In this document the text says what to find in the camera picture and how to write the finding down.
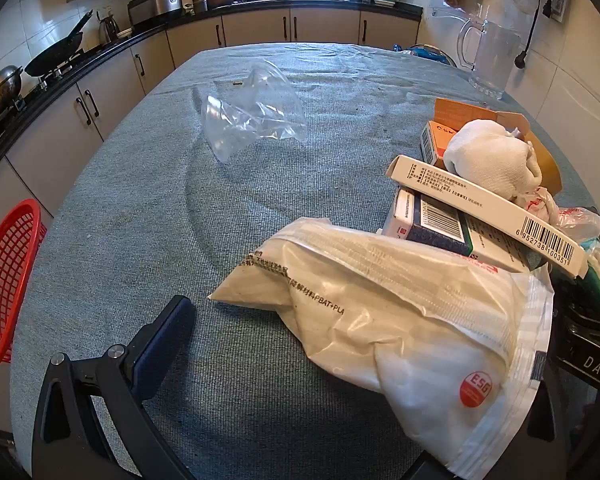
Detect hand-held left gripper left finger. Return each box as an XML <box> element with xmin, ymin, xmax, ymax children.
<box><xmin>31</xmin><ymin>295</ymin><xmax>197</xmax><ymax>480</ymax></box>

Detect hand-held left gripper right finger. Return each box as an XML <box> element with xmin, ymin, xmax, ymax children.
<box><xmin>467</xmin><ymin>379</ymin><xmax>571</xmax><ymax>480</ymax></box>

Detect white bag with red print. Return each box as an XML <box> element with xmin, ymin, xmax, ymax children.
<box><xmin>517</xmin><ymin>186</ymin><xmax>600</xmax><ymax>241</ymax></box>

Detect white printed plastic mailer bag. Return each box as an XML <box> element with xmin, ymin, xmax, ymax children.
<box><xmin>208</xmin><ymin>217</ymin><xmax>556</xmax><ymax>480</ymax></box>

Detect red plastic basket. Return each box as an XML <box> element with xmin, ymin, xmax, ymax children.
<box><xmin>0</xmin><ymin>199</ymin><xmax>48</xmax><ymax>368</ymax></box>

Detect long white carton with barcode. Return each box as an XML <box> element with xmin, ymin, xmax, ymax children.
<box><xmin>385</xmin><ymin>155</ymin><xmax>590</xmax><ymax>278</ymax></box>

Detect blue and white medicine box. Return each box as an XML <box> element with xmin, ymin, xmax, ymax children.
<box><xmin>382</xmin><ymin>187</ymin><xmax>473</xmax><ymax>256</ymax></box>

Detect clear plastic bag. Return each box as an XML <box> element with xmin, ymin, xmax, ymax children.
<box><xmin>201</xmin><ymin>59</ymin><xmax>308</xmax><ymax>165</ymax></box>

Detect grey tablecloth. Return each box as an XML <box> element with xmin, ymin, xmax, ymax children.
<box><xmin>9</xmin><ymin>42</ymin><xmax>600</xmax><ymax>480</ymax></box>

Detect white cloth bundle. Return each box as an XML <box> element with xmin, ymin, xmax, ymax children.
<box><xmin>442</xmin><ymin>120</ymin><xmax>543</xmax><ymax>201</ymax></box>

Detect small orange and white box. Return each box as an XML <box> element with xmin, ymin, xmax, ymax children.
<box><xmin>420</xmin><ymin>120</ymin><xmax>463</xmax><ymax>168</ymax></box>

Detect beige base cabinets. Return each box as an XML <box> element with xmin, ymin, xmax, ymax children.
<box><xmin>0</xmin><ymin>7</ymin><xmax>421</xmax><ymax>221</ymax></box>

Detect orange cardboard box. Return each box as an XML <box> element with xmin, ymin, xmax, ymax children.
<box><xmin>434</xmin><ymin>98</ymin><xmax>563</xmax><ymax>196</ymax></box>

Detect gas stove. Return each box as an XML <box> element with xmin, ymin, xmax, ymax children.
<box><xmin>0</xmin><ymin>50</ymin><xmax>86</xmax><ymax>131</ymax></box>

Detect black kitchen countertop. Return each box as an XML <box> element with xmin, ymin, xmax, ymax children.
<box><xmin>0</xmin><ymin>0</ymin><xmax>423</xmax><ymax>176</ymax></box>

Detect steel wok with lid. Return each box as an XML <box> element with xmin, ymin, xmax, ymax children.
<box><xmin>0</xmin><ymin>52</ymin><xmax>25</xmax><ymax>121</ymax></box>

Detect black wok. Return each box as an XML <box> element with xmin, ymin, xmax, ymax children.
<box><xmin>24</xmin><ymin>10</ymin><xmax>95</xmax><ymax>78</ymax></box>

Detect clear plastic pitcher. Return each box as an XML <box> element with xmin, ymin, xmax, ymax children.
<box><xmin>456</xmin><ymin>19</ymin><xmax>523</xmax><ymax>101</ymax></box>

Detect steel kettle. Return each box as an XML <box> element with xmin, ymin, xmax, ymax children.
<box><xmin>97</xmin><ymin>10</ymin><xmax>121</xmax><ymax>43</ymax></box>

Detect silver rice cooker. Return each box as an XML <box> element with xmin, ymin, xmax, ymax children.
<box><xmin>127</xmin><ymin>0</ymin><xmax>183</xmax><ymax>28</ymax></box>

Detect blue plastic bag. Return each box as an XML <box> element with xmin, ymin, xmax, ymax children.
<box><xmin>392</xmin><ymin>44</ymin><xmax>456</xmax><ymax>68</ymax></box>

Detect black power cable with plug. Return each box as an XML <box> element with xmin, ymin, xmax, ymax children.
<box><xmin>515</xmin><ymin>0</ymin><xmax>556</xmax><ymax>68</ymax></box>

